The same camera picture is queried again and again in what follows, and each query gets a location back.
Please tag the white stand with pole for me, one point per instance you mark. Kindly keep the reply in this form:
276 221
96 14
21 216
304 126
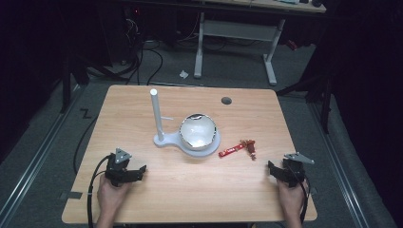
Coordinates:
161 139

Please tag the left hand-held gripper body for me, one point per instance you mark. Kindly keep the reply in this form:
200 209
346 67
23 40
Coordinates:
118 164

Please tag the red candy bar wrapper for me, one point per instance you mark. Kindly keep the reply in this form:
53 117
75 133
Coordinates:
230 150

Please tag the dark round table grommet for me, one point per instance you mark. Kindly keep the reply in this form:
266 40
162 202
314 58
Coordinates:
226 100

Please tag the wooden table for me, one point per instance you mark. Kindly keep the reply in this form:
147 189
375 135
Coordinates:
177 190

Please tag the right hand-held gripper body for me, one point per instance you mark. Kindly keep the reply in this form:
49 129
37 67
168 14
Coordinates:
294 171

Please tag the metal floor rail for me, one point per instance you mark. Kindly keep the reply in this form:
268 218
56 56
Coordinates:
339 164
28 164

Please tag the grey tape strip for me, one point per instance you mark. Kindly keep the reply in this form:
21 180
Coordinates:
72 195

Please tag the black stand leg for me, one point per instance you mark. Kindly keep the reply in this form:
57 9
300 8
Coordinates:
66 82
326 104

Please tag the shiny metal bowl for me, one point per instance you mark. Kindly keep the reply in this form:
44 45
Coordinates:
198 132

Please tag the person's right hand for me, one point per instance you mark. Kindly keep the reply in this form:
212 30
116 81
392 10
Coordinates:
291 199

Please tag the desk with white legs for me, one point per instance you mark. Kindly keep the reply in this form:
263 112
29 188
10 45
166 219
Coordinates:
237 30

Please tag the crumpled red wrapper piece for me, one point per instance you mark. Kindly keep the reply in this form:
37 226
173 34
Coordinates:
250 147

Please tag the person's left hand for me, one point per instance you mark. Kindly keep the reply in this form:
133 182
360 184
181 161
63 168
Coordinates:
110 198

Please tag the white paper scrap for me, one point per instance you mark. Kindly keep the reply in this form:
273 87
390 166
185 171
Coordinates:
183 74

